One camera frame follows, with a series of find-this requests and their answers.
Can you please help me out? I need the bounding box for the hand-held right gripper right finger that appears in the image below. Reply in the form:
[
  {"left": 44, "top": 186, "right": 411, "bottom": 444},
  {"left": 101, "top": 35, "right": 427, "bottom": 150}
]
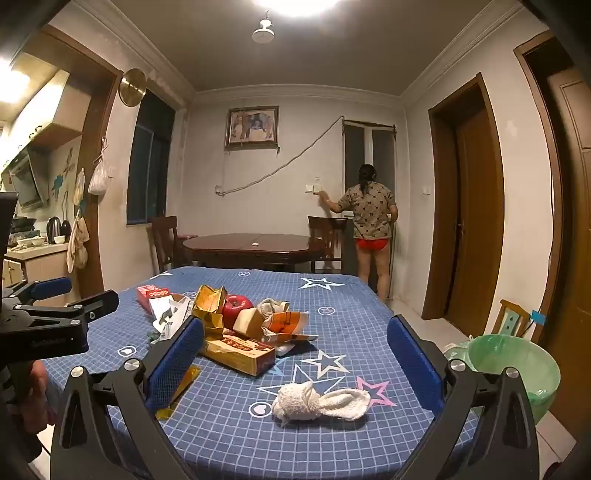
[{"left": 387, "top": 315, "right": 541, "bottom": 480}]

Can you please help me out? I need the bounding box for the hanging beige cloth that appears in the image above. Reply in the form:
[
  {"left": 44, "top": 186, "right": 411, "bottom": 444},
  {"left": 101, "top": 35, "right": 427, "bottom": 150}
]
[{"left": 66, "top": 215, "right": 89, "bottom": 273}]

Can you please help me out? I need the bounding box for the orange and white packet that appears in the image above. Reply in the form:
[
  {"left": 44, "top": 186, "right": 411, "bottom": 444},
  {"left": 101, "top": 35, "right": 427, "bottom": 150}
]
[{"left": 263, "top": 310, "right": 319, "bottom": 344}]

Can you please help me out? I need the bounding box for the crumpled grey paper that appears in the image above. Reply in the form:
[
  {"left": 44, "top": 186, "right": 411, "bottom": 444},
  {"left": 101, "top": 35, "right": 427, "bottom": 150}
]
[{"left": 256, "top": 298, "right": 291, "bottom": 319}]

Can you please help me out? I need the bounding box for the white printed paper packet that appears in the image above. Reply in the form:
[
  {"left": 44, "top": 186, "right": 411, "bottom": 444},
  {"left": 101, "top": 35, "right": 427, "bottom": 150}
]
[{"left": 148, "top": 295, "right": 195, "bottom": 344}]

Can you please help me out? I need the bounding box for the framed wall picture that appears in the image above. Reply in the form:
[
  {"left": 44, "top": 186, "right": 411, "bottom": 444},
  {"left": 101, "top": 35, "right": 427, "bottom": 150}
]
[{"left": 225, "top": 106, "right": 280, "bottom": 149}]

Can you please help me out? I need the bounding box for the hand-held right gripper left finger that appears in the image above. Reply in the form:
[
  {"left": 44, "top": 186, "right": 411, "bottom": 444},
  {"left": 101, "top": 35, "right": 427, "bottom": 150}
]
[{"left": 50, "top": 316, "right": 206, "bottom": 480}]

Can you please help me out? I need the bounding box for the yellow cardboard box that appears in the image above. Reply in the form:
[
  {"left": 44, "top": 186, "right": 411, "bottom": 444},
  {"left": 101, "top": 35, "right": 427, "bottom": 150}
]
[{"left": 156, "top": 364, "right": 201, "bottom": 420}]

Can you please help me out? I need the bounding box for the red and white carton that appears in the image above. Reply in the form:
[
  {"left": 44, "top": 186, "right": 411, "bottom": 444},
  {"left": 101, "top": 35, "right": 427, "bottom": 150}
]
[{"left": 137, "top": 285, "right": 174, "bottom": 315}]

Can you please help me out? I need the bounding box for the green plastic bin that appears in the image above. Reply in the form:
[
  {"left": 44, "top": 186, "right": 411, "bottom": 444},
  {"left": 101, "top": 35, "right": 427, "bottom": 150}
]
[{"left": 443, "top": 333, "right": 561, "bottom": 425}]

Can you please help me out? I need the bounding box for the kitchen wall cabinet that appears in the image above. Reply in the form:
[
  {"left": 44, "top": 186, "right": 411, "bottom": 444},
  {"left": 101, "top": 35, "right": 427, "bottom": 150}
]
[{"left": 9, "top": 69, "right": 84, "bottom": 148}]

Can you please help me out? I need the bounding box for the kitchen counter cabinet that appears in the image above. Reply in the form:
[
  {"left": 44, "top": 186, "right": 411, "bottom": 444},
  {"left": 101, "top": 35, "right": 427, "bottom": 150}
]
[{"left": 0, "top": 242, "right": 70, "bottom": 305}]

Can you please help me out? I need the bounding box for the brown wooden door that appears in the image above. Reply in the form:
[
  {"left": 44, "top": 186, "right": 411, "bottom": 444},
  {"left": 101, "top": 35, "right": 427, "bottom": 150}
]
[
  {"left": 513, "top": 30, "right": 591, "bottom": 416},
  {"left": 428, "top": 73, "right": 505, "bottom": 337}
]

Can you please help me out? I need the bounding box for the kitchen range hood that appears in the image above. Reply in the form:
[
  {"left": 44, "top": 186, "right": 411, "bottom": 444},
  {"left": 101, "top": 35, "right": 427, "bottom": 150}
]
[{"left": 9, "top": 148, "right": 49, "bottom": 210}]

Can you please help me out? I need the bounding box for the hanging white plastic bag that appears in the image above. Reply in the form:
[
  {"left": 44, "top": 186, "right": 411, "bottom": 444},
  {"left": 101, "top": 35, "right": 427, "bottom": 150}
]
[{"left": 88, "top": 138, "right": 109, "bottom": 195}]

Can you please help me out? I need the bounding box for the long orange ointment box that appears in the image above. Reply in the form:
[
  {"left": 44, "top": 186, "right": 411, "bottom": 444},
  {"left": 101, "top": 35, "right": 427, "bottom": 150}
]
[{"left": 198, "top": 330, "right": 277, "bottom": 376}]

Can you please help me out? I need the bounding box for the gold foil box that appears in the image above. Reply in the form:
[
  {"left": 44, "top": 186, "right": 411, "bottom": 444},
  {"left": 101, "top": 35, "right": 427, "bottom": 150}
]
[{"left": 191, "top": 285, "right": 229, "bottom": 342}]

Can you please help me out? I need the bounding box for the person's left hand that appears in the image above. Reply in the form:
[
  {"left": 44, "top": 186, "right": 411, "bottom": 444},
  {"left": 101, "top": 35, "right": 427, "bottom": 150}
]
[{"left": 28, "top": 360, "right": 51, "bottom": 404}]

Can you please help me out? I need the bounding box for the rolled white towel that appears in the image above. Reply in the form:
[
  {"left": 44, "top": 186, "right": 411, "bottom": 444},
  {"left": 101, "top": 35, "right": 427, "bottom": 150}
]
[{"left": 271, "top": 382, "right": 372, "bottom": 422}]

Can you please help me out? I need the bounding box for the red apple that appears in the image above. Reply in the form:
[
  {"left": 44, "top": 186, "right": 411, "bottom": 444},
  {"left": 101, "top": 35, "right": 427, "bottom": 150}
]
[{"left": 222, "top": 295, "right": 254, "bottom": 330}]

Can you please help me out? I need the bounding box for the blue star-print tablecloth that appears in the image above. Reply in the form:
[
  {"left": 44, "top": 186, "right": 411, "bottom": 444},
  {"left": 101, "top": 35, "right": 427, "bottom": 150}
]
[{"left": 44, "top": 265, "right": 481, "bottom": 480}]

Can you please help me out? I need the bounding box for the dark wooden dining chair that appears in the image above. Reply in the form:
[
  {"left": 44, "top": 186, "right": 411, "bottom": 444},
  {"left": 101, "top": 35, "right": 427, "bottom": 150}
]
[
  {"left": 148, "top": 216, "right": 197, "bottom": 273},
  {"left": 307, "top": 216, "right": 348, "bottom": 273}
]

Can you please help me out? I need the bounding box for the round gold wall plate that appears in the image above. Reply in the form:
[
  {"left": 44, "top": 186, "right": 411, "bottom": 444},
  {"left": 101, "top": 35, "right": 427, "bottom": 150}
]
[{"left": 118, "top": 68, "right": 147, "bottom": 107}]

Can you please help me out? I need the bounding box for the small yellow wooden chair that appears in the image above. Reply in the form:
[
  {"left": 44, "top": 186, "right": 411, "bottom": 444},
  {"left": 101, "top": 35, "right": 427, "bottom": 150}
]
[{"left": 498, "top": 299, "right": 546, "bottom": 340}]

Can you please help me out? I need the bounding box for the beige foam block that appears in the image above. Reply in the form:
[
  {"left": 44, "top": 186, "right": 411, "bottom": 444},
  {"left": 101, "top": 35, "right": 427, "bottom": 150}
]
[{"left": 232, "top": 308, "right": 267, "bottom": 339}]

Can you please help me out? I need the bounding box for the white ceiling lamp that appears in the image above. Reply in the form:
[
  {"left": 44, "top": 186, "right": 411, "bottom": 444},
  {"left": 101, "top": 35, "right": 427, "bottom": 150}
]
[{"left": 252, "top": 11, "right": 283, "bottom": 44}]

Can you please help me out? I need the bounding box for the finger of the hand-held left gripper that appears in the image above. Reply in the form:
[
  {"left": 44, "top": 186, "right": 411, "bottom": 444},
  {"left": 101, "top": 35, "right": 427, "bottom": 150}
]
[
  {"left": 18, "top": 290, "right": 120, "bottom": 324},
  {"left": 2, "top": 276, "right": 73, "bottom": 305}
]

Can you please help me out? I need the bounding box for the dark wooden dining table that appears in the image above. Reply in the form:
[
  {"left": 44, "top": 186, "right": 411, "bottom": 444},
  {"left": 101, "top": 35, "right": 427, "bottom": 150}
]
[{"left": 182, "top": 233, "right": 326, "bottom": 273}]

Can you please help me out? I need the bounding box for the glass balcony door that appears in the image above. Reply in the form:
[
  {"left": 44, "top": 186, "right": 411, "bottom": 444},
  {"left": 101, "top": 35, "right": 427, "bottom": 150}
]
[{"left": 342, "top": 119, "right": 398, "bottom": 296}]

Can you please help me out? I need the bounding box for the dark wall window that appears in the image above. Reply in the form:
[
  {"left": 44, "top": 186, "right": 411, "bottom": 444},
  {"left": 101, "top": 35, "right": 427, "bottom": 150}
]
[{"left": 126, "top": 88, "right": 176, "bottom": 227}]

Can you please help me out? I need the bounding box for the loose wall cable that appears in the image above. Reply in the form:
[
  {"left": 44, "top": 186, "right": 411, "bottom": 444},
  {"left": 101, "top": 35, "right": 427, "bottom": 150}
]
[{"left": 215, "top": 115, "right": 345, "bottom": 197}]

